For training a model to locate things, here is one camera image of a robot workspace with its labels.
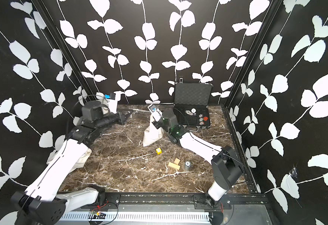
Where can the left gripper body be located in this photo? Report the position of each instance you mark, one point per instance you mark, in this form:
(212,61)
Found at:
(115,118)

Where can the black poker chip case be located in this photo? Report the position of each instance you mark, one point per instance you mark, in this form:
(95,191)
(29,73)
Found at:
(188,95)

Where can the metal tape roll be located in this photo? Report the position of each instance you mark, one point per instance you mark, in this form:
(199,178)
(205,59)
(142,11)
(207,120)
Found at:
(187,165)

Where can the black mounting rail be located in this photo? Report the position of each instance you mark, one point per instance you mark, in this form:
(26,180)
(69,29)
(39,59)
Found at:
(164,200)

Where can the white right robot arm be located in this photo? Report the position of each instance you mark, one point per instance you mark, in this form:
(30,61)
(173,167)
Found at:
(227,167)

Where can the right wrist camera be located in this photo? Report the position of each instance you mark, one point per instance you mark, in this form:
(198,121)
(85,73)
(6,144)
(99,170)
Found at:
(152,108)

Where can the cream cloth bag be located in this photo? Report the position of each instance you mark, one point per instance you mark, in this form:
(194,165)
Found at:
(78,164)
(108,106)
(152,134)

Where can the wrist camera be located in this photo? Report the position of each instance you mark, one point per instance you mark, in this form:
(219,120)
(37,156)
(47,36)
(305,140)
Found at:
(152,108)
(111,96)

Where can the yellow cube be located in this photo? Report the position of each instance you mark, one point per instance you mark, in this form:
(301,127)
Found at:
(158,151)

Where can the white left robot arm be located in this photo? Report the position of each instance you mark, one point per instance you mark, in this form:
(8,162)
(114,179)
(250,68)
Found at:
(40,202)

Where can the long wooden block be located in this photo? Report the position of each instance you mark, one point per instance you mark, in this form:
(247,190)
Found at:
(174,166)

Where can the small wooden block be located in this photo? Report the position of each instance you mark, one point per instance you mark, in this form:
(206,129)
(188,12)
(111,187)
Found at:
(176,161)

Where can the white perforated strip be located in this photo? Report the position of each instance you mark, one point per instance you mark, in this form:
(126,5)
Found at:
(172,217)

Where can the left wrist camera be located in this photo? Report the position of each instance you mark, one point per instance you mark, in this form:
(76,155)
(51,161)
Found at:
(111,96)

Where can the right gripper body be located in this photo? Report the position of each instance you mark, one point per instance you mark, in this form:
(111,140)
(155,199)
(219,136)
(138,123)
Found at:
(163,124)

